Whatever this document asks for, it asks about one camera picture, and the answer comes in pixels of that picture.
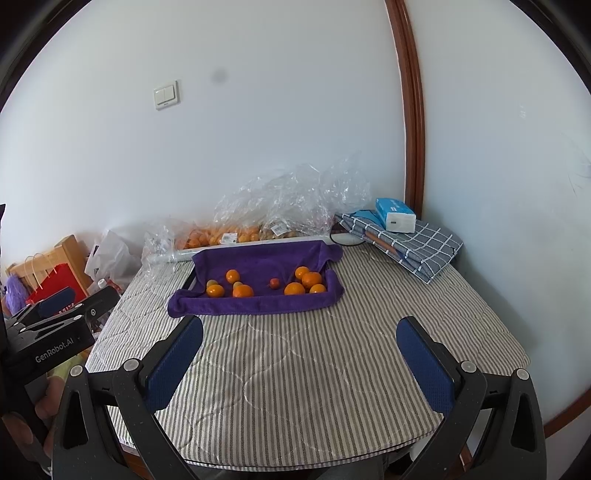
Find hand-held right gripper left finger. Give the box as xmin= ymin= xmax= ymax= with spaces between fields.
xmin=51 ymin=315 xmax=205 ymax=480

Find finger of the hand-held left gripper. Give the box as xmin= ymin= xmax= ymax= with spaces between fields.
xmin=25 ymin=286 xmax=77 ymax=320
xmin=55 ymin=285 xmax=122 ymax=326

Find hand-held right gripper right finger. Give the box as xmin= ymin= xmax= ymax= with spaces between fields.
xmin=396 ymin=316 xmax=548 ymax=480

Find person's left hand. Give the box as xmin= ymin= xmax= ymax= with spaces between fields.
xmin=34 ymin=368 xmax=66 ymax=459

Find red paper bag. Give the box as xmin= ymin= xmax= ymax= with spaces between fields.
xmin=25 ymin=263 xmax=88 ymax=305

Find white plastic bag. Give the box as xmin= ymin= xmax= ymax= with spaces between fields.
xmin=84 ymin=228 xmax=139 ymax=291

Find purple fluffy duster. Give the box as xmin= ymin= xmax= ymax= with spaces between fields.
xmin=2 ymin=274 xmax=28 ymax=315

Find wooden chair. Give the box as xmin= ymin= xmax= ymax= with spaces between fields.
xmin=7 ymin=234 xmax=93 ymax=296

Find purple towel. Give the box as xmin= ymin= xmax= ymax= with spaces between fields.
xmin=167 ymin=240 xmax=345 ymax=318

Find folded grey checkered cloth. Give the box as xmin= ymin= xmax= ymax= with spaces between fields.
xmin=333 ymin=210 xmax=464 ymax=284

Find clear bag of oranges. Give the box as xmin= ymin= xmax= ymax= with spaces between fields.
xmin=143 ymin=178 xmax=278 ymax=259

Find blue and white tissue pack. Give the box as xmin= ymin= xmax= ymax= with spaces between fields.
xmin=375 ymin=198 xmax=416 ymax=232

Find wooden baseboard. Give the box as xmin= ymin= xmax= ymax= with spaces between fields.
xmin=542 ymin=392 xmax=591 ymax=439

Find white light switch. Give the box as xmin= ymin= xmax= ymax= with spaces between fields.
xmin=152 ymin=80 xmax=180 ymax=110

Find wooden door frame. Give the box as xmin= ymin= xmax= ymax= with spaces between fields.
xmin=385 ymin=0 xmax=426 ymax=217

